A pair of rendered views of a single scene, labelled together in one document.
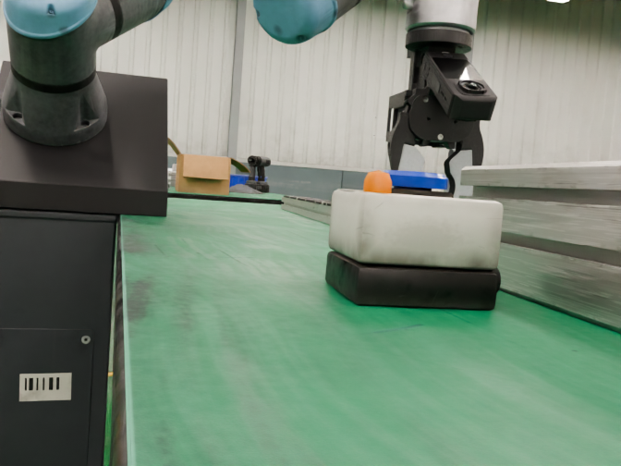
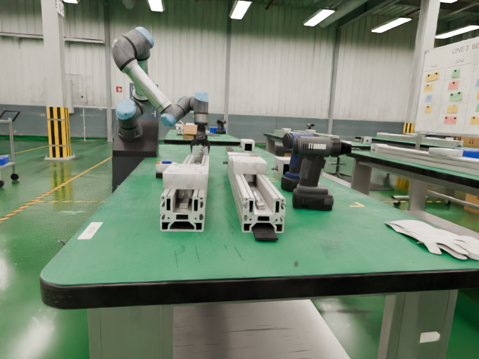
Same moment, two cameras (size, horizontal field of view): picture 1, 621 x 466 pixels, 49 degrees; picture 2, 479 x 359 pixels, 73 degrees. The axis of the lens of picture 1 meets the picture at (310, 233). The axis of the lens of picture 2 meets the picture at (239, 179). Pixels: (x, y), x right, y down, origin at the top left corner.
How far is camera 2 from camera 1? 110 cm
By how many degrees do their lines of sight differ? 9
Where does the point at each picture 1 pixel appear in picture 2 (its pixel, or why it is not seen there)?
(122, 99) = (146, 127)
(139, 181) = (149, 149)
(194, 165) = (187, 129)
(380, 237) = (157, 169)
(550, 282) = not seen: hidden behind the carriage
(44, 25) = (124, 117)
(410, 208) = (162, 166)
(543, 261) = not seen: hidden behind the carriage
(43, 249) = (128, 165)
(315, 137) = (264, 101)
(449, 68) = (199, 131)
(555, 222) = not seen: hidden behind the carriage
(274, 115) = (245, 92)
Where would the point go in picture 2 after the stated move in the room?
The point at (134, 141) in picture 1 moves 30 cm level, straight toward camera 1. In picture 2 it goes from (149, 139) to (142, 142)
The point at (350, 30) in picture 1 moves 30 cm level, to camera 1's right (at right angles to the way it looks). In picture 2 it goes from (279, 50) to (287, 50)
